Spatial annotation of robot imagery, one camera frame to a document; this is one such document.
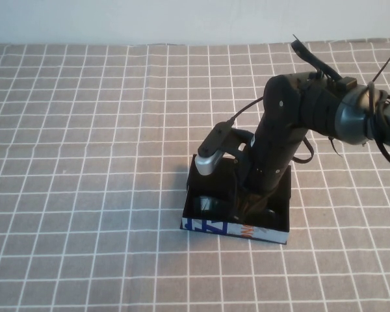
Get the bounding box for black camera bracket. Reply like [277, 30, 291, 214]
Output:
[220, 127, 257, 170]

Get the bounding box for black zip tie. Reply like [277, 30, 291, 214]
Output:
[371, 49, 390, 86]

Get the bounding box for black frame glasses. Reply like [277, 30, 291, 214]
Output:
[192, 194, 281, 222]

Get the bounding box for thin black camera cable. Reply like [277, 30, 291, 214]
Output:
[226, 97, 266, 125]

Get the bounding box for black looped wrist cable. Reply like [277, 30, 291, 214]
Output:
[292, 135, 315, 164]

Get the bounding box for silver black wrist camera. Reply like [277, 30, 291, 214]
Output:
[197, 122, 235, 177]

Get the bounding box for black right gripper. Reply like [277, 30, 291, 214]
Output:
[231, 129, 309, 222]

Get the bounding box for black printed glasses case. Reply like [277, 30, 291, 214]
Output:
[180, 153, 293, 245]

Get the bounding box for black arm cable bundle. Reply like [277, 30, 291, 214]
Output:
[365, 83, 390, 170]

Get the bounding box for grey white-grid tablecloth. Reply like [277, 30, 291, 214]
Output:
[0, 38, 390, 312]

